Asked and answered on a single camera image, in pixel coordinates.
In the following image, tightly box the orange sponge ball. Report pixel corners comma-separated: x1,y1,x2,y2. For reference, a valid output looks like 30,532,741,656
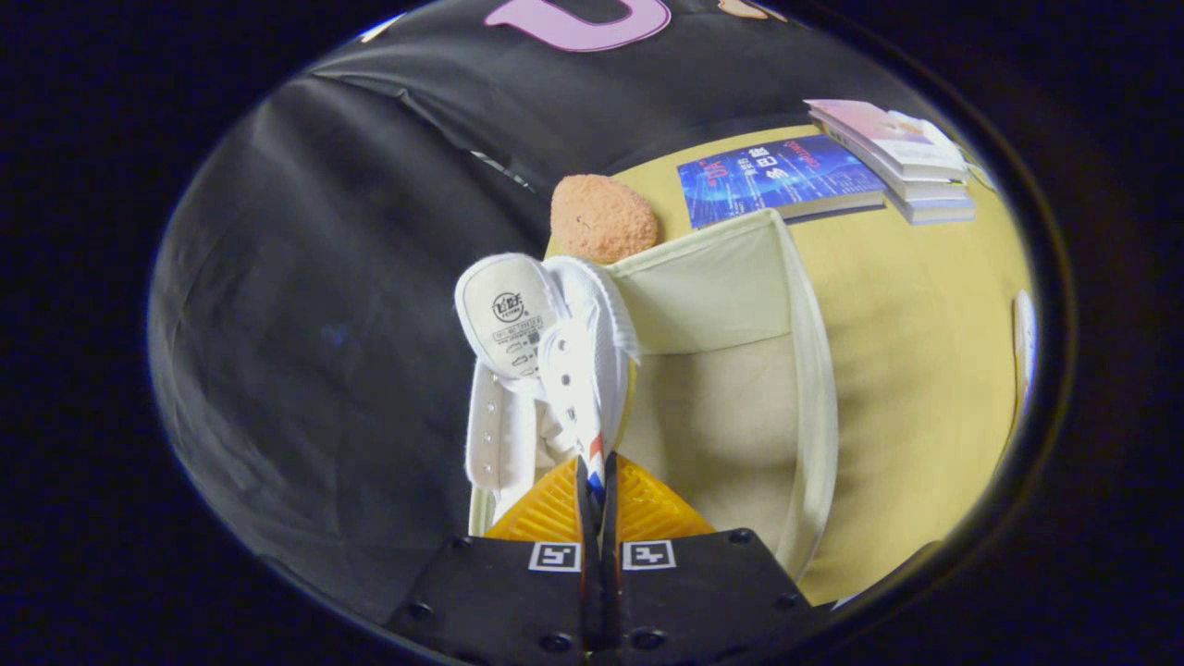
550,174,660,265

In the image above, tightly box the pink cover book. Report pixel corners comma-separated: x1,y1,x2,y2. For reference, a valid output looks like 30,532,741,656
805,99,968,182

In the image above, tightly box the white cover book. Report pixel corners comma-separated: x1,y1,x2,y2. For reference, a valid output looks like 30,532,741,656
832,139,974,203

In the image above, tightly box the blue cover book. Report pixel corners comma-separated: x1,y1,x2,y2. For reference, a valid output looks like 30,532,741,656
677,135,888,230

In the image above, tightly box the beige fabric storage box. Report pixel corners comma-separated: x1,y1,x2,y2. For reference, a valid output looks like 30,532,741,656
469,208,841,582

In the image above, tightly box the lavender cover book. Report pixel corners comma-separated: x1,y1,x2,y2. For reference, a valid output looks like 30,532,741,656
886,190,978,227

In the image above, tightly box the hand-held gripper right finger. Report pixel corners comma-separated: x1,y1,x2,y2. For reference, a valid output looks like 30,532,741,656
601,451,831,666

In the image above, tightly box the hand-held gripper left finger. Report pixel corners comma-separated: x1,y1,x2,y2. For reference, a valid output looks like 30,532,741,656
384,453,604,666

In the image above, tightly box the black backdrop cloth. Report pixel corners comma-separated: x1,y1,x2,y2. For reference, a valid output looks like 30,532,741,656
148,0,935,623

